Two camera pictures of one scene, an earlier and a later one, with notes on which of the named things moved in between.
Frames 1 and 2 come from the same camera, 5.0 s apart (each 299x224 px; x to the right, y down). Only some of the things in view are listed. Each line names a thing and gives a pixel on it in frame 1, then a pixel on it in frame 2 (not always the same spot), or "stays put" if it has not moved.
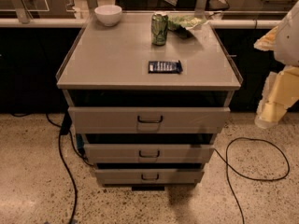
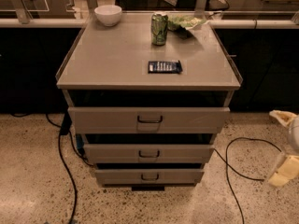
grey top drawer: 149,119 stays put
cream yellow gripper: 288,40 -> 294,134
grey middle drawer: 149,153 stays put
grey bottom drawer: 149,176 stays put
